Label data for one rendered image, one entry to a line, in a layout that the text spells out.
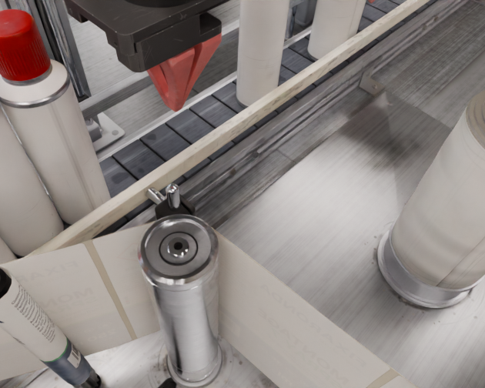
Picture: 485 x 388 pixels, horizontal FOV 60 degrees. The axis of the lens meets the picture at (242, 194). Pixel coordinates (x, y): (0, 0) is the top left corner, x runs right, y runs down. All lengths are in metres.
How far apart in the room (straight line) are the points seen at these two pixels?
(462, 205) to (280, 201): 0.19
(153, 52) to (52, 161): 0.14
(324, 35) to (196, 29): 0.35
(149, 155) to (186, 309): 0.30
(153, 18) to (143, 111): 0.37
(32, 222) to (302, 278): 0.24
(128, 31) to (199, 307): 0.15
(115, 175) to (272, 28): 0.23
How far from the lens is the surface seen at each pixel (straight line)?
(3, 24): 0.32
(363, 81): 0.69
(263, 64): 0.49
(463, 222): 0.33
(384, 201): 0.48
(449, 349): 0.42
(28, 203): 0.38
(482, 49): 0.87
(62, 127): 0.35
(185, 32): 0.27
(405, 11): 0.73
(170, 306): 0.22
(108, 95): 0.44
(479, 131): 0.30
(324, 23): 0.60
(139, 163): 0.48
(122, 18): 0.26
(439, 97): 0.72
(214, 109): 0.54
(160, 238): 0.20
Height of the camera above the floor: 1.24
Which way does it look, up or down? 53 degrees down
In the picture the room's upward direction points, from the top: 5 degrees clockwise
